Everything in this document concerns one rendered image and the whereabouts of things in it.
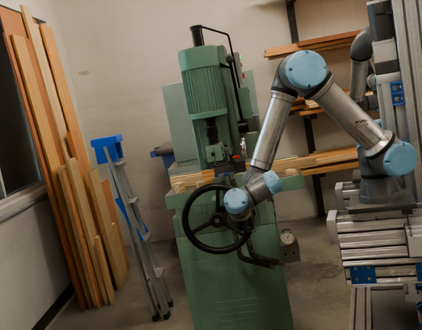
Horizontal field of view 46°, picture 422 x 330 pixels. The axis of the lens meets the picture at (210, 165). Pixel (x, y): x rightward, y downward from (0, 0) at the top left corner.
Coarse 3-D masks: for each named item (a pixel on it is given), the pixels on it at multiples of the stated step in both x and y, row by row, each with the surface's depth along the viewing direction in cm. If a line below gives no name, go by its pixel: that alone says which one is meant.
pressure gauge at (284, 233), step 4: (284, 232) 204; (288, 232) 204; (292, 232) 203; (280, 236) 204; (284, 236) 204; (292, 236) 204; (284, 240) 205; (288, 240) 204; (292, 240) 204; (288, 244) 204
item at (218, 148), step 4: (216, 144) 224; (220, 144) 221; (208, 148) 220; (212, 148) 219; (216, 148) 219; (220, 148) 219; (208, 152) 220; (216, 152) 220; (220, 152) 219; (208, 156) 220; (212, 156) 220; (216, 156) 220; (220, 156) 220; (208, 160) 220; (212, 160) 220; (216, 160) 220
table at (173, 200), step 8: (280, 176) 210; (288, 176) 207; (296, 176) 206; (288, 184) 207; (296, 184) 207; (304, 184) 206; (168, 192) 220; (184, 192) 213; (208, 192) 211; (168, 200) 213; (176, 200) 213; (184, 200) 212; (200, 200) 212; (208, 200) 211; (168, 208) 214
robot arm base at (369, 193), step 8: (360, 176) 178; (368, 176) 173; (376, 176) 171; (384, 176) 171; (360, 184) 178; (368, 184) 173; (376, 184) 172; (384, 184) 171; (392, 184) 172; (360, 192) 177; (368, 192) 173; (376, 192) 171; (384, 192) 171; (392, 192) 172; (400, 192) 173; (360, 200) 177; (368, 200) 173; (376, 200) 171; (384, 200) 170; (392, 200) 171
